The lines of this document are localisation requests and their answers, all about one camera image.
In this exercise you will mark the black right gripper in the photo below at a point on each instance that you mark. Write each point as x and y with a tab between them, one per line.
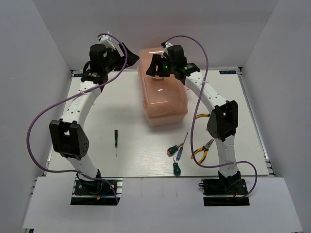
157	60

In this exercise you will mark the green orange handled screwdriver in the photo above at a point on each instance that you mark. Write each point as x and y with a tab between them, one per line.
172	150

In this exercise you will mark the pink plastic toolbox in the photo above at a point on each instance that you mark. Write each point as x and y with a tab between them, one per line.
164	99

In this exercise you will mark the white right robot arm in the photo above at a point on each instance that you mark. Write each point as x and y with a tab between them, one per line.
223	119

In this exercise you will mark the left blue table sticker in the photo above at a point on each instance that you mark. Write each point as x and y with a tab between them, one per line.
79	75

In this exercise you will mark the black blue lock sticker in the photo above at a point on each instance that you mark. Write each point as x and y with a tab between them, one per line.
227	72

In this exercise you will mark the stubby green screwdriver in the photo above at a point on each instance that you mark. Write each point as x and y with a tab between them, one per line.
176	168

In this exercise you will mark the black green precision screwdriver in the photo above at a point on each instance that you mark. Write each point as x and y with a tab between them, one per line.
116	140

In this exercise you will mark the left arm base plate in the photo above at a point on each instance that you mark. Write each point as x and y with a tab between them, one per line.
96	193

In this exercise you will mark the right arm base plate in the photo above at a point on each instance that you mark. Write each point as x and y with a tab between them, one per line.
215	195

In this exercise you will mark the blue handled screwdriver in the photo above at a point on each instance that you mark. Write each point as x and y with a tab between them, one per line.
180	151

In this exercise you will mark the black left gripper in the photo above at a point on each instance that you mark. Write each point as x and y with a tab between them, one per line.
115	52

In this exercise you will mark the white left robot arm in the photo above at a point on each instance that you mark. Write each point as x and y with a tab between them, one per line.
67	133

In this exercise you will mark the yellow long nose pliers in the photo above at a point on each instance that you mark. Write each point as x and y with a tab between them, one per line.
204	149

